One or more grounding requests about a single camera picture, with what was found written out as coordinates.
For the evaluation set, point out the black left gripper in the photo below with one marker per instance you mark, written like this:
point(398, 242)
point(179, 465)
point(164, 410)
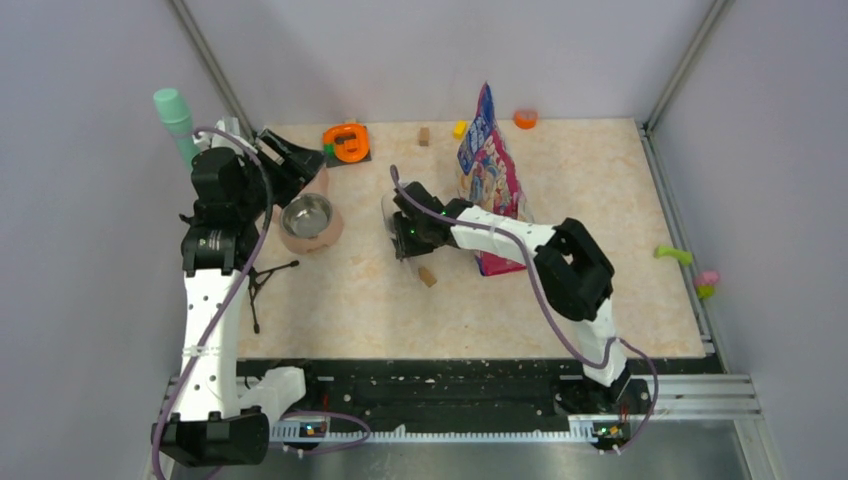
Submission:
point(300, 164)

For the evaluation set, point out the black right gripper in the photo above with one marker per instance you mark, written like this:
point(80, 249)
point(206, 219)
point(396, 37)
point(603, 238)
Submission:
point(405, 247)

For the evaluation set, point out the pink double bowl stand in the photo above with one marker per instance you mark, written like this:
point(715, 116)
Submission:
point(298, 246)

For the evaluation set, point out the pet food bag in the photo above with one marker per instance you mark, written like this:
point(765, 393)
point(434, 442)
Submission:
point(487, 173)

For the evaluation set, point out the clear plastic scoop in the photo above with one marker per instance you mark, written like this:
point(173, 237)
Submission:
point(388, 209)

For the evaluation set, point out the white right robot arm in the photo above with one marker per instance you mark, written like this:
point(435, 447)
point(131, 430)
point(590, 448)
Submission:
point(569, 274)

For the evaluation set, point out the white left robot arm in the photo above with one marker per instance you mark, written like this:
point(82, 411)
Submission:
point(206, 423)

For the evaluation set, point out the small brown wooden block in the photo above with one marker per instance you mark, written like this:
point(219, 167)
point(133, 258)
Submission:
point(426, 276)

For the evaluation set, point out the yellow block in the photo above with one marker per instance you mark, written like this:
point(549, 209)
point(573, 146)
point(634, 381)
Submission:
point(459, 129)

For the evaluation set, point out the mint green microphone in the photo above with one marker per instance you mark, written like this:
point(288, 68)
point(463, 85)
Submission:
point(176, 117)

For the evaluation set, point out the orange tape roll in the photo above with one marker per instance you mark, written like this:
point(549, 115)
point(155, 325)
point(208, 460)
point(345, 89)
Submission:
point(525, 118)

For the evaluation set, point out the green toy bone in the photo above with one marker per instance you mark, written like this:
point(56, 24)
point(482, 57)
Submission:
point(683, 257)

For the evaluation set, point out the pink and yellow toy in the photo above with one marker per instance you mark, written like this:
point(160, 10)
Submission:
point(705, 284)

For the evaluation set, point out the orange ring toy on plate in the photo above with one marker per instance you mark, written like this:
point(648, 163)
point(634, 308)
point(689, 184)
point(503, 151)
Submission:
point(346, 144)

